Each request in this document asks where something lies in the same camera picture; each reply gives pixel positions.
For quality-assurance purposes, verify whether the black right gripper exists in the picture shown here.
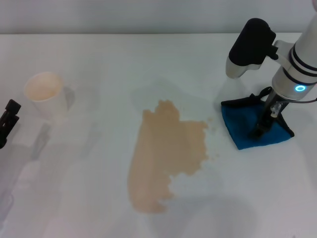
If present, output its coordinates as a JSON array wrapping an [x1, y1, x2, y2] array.
[[248, 89, 276, 139]]

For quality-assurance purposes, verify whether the blue rag with black trim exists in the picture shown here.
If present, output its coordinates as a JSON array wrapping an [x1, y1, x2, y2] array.
[[220, 86, 295, 151]]

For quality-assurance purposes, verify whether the white paper cup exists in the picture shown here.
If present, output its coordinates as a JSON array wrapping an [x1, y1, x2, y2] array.
[[23, 71, 69, 120]]

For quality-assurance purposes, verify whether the brown liquid spill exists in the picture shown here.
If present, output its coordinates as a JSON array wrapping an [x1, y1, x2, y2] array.
[[127, 99, 220, 214]]

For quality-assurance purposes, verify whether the clear plastic bracket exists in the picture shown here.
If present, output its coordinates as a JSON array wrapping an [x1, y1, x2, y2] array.
[[270, 103, 284, 118]]

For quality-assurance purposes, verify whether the right wrist camera housing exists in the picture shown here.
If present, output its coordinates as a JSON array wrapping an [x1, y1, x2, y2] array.
[[225, 17, 277, 80]]

